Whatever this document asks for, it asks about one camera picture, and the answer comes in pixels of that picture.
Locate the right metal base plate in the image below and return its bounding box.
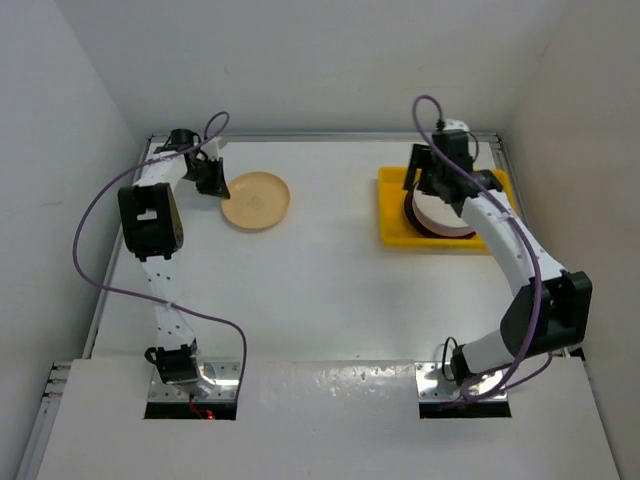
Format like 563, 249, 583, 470
414, 361, 503, 404

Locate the cream white plate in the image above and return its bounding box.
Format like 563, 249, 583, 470
413, 187, 468, 228

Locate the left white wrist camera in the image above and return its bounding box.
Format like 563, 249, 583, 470
201, 137, 228, 159

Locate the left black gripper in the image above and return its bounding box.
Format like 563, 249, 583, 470
184, 156, 231, 198

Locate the metal base plate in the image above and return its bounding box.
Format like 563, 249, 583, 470
147, 358, 240, 403
414, 361, 503, 404

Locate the orange plate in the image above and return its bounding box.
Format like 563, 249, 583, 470
221, 171, 291, 231

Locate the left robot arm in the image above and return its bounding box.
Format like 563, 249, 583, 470
117, 129, 231, 399

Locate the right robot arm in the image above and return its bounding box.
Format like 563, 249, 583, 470
403, 130, 593, 399

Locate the steel plate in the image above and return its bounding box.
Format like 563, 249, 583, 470
403, 190, 476, 239

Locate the black cable right base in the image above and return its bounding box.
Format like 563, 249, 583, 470
442, 336, 461, 386

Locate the purple plate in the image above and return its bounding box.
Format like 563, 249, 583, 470
419, 217, 475, 238

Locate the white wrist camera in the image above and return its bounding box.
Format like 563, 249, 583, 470
201, 137, 228, 159
444, 119, 470, 132

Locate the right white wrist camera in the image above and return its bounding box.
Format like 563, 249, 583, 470
444, 119, 470, 132

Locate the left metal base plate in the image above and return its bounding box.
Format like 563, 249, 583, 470
147, 358, 240, 403

